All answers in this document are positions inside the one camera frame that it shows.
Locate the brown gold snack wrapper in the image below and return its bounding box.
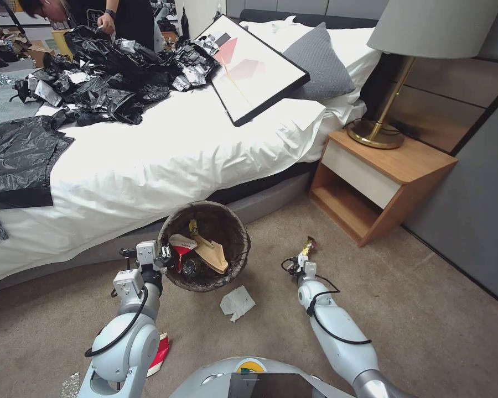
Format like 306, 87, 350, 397
300, 235, 318, 260

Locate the dark woven trash bin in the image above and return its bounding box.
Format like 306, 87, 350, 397
157, 200, 252, 294

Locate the flat black garbage bag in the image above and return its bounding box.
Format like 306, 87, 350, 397
0, 116, 76, 211

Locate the pile of black garbage bags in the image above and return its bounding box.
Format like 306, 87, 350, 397
13, 24, 221, 128

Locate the red white paper carton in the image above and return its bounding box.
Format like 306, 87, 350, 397
168, 233, 199, 267
146, 331, 172, 379

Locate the dark plastic bottle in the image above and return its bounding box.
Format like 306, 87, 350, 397
179, 256, 201, 277

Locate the brown paper bag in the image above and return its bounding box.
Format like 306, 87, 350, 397
193, 236, 230, 275

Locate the crumpled white tissue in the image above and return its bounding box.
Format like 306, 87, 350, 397
219, 285, 257, 324

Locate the white bed duvet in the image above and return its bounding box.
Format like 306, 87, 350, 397
0, 16, 383, 287

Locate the white robot front shell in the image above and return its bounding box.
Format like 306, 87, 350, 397
167, 355, 354, 398

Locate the wooden white nightstand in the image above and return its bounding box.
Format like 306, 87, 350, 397
308, 128, 459, 249

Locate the clear bubble wrap piece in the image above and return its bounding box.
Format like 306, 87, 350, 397
53, 371, 82, 398

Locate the black framed art picture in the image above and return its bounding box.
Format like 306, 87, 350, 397
194, 13, 311, 128

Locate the grey knit pillow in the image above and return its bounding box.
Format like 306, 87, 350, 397
282, 22, 356, 101

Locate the white pillow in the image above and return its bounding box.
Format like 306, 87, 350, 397
238, 15, 383, 104

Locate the brown cardboard box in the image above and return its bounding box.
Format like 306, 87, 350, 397
26, 39, 55, 68

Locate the person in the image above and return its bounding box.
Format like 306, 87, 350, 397
18, 0, 157, 51

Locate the dark bed headboard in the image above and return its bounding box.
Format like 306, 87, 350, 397
237, 7, 381, 30

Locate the brass lamp with grey shade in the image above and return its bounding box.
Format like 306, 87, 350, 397
347, 0, 498, 150

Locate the black standing fan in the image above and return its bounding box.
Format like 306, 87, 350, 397
0, 0, 30, 39

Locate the grey bed frame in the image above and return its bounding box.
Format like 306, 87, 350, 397
0, 170, 317, 296

